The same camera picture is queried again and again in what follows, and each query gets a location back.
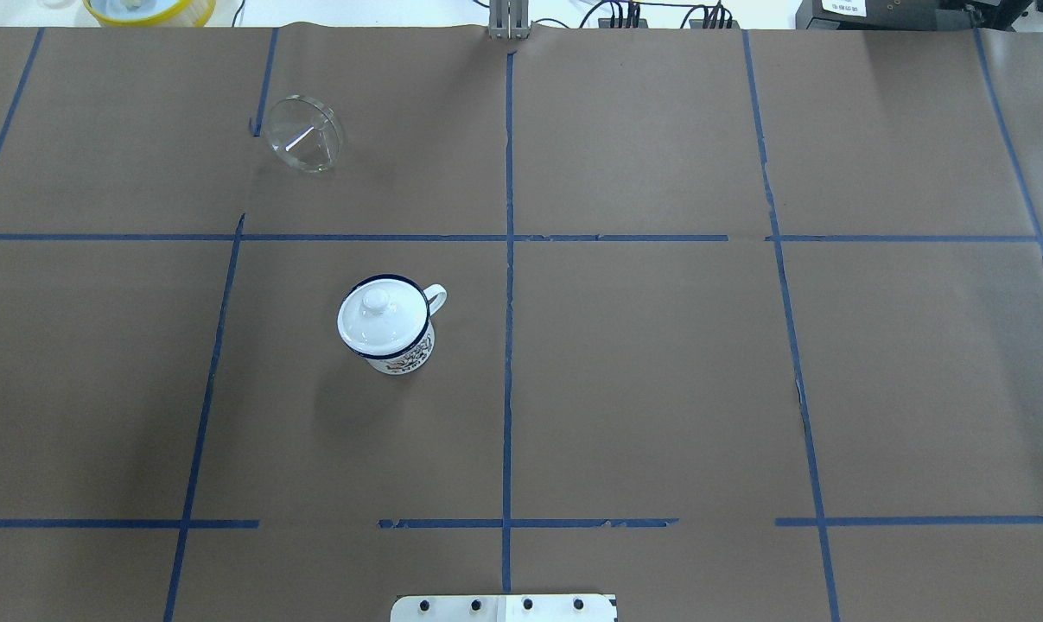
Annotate white enamel mug blue rim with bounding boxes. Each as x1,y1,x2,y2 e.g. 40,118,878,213
335,273,448,377

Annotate yellow rimmed bowl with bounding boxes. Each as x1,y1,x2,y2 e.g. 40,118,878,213
82,1,217,28

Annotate black cable connectors left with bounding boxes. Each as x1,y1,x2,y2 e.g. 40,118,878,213
585,1,646,30

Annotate black cable connectors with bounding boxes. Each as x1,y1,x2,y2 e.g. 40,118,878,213
680,3,739,30
585,1,646,30

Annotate black device with label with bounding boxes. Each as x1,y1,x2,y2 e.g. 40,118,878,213
794,0,1034,32

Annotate black cable connectors right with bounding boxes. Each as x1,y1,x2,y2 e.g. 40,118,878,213
680,3,739,30

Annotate clear glass funnel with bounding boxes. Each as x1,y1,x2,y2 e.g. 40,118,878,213
261,94,345,173

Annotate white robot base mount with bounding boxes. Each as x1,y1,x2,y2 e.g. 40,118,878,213
390,593,618,621

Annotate white enamel mug lid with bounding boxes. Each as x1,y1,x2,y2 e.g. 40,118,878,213
335,276,429,359

